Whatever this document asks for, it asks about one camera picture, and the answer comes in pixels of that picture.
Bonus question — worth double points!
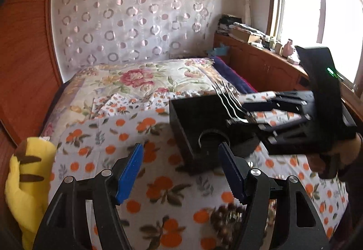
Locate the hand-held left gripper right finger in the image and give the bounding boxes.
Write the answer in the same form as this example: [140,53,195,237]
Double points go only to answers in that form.
[218,142,331,250]

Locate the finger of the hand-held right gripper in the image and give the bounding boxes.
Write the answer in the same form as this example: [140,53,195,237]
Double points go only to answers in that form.
[227,118,280,149]
[242,91,306,114]

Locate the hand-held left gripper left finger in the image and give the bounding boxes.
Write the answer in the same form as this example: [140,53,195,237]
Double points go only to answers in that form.
[32,143,144,250]

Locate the heap of beaded jewelry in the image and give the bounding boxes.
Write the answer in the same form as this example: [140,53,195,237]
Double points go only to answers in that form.
[208,202,281,245]

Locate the black jewelry box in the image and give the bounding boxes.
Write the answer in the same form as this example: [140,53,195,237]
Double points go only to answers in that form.
[169,96,273,176]

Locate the person's right forearm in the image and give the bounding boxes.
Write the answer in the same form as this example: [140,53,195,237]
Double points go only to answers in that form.
[339,154,363,211]

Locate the person's right hand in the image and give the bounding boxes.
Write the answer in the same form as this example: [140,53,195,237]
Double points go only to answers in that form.
[306,132,363,183]

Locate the wooden low cabinet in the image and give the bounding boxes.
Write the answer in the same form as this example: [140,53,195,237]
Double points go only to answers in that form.
[214,33,363,131]

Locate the dark blue blanket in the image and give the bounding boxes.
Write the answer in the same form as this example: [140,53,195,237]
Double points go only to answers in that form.
[213,56,258,94]

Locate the orange fruit print cloth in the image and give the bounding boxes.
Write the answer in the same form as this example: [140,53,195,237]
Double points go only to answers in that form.
[40,110,349,250]

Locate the group of small bottles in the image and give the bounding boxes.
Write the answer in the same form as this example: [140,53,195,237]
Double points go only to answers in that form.
[262,36,283,52]

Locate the pink figurine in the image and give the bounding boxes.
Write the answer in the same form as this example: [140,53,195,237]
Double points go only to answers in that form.
[282,39,296,57]

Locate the teal paper bag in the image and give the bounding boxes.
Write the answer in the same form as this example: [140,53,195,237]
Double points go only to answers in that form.
[208,44,231,59]

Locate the cardboard box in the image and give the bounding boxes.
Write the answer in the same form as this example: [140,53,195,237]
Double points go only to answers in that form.
[229,27,262,44]

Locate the folded light cloths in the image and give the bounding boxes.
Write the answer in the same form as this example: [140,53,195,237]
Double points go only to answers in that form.
[233,22,267,35]

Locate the small floral print cloth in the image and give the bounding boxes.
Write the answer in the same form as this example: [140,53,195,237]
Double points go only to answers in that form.
[92,93,172,119]

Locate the stack of dark clothes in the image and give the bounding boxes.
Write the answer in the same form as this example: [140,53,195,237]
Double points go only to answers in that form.
[217,14,241,35]

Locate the window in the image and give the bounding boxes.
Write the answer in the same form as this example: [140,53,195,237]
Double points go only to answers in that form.
[269,0,363,92]

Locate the floral quilt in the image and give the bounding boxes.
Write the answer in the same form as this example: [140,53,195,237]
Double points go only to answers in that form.
[40,58,247,137]

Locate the yellow plush toy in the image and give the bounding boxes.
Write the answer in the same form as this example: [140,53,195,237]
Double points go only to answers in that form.
[5,137,57,249]

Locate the circle pattern sheer curtain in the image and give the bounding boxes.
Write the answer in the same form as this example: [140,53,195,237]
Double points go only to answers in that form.
[52,0,216,70]

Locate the wooden slatted wardrobe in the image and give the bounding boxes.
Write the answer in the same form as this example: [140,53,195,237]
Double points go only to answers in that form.
[0,0,65,150]

